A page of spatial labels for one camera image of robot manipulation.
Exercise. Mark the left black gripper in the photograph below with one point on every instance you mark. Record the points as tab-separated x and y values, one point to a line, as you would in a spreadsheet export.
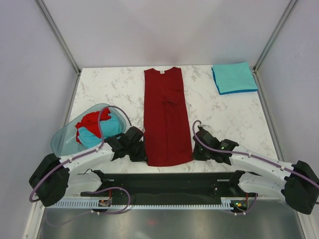
142	156

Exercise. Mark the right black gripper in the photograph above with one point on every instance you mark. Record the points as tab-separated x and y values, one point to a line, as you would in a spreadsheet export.
196	156

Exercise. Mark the red t-shirt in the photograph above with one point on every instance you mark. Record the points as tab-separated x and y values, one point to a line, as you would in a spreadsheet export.
167	135

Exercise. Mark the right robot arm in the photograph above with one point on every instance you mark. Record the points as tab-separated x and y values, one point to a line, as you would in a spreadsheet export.
296	184

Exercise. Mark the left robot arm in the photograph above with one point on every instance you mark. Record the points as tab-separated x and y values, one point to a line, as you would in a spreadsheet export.
82	173

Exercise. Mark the teal shirt in basket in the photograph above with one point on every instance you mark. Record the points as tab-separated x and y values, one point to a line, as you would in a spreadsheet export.
115	126

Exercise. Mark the red shirt in basket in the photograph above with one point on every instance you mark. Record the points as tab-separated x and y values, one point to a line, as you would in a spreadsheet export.
88	133

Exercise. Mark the transparent blue plastic basket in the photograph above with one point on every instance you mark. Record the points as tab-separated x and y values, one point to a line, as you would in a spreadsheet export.
64	141

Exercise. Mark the folded teal t-shirt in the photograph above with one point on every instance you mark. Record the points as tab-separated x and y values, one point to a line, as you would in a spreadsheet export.
233	76

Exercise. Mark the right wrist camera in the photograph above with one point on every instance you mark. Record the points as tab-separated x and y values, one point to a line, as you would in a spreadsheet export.
203	126

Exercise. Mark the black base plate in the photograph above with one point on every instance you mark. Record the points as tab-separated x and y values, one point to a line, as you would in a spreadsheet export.
169	187

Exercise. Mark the white slotted cable duct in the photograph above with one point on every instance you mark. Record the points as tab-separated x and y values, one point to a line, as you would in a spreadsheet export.
100	204

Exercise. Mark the right aluminium frame post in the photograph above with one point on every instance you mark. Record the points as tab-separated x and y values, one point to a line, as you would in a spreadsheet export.
275	33

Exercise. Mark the aluminium frame post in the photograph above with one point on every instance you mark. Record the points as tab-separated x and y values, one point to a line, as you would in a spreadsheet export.
275	33
57	34

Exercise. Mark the left aluminium frame post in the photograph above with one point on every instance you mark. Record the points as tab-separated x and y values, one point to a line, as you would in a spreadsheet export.
57	34

